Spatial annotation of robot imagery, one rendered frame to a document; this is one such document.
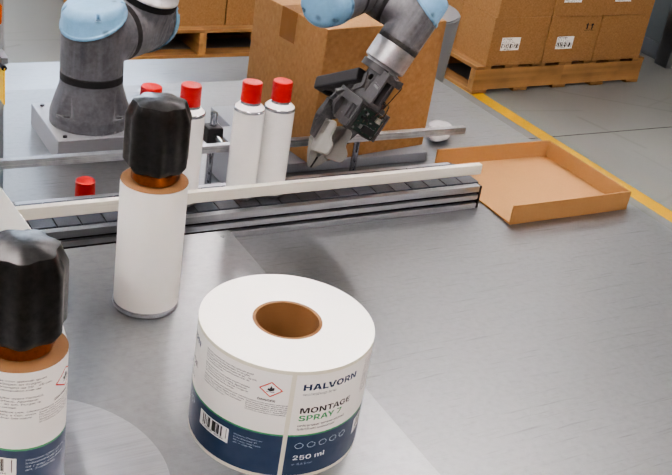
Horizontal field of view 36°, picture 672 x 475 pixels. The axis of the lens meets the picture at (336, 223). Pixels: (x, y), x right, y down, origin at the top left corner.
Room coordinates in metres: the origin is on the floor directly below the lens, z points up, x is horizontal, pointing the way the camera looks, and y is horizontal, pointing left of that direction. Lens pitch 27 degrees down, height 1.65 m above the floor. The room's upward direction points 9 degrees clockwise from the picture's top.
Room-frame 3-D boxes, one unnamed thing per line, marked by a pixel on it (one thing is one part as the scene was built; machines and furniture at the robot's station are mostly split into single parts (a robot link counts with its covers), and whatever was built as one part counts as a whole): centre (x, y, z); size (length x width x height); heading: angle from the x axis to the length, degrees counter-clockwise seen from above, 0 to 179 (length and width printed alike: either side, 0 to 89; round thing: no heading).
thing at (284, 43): (2.02, 0.04, 0.99); 0.30 x 0.24 x 0.27; 132
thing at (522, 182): (1.95, -0.38, 0.85); 0.30 x 0.26 x 0.04; 123
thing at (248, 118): (1.59, 0.17, 0.98); 0.05 x 0.05 x 0.20
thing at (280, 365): (0.99, 0.04, 0.95); 0.20 x 0.20 x 0.14
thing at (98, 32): (1.82, 0.49, 1.04); 0.13 x 0.12 x 0.14; 158
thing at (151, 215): (1.21, 0.24, 1.03); 0.09 x 0.09 x 0.30
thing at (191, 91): (1.53, 0.26, 0.98); 0.05 x 0.05 x 0.20
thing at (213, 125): (1.64, 0.22, 0.91); 0.07 x 0.03 x 0.17; 33
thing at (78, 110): (1.81, 0.49, 0.93); 0.15 x 0.15 x 0.10
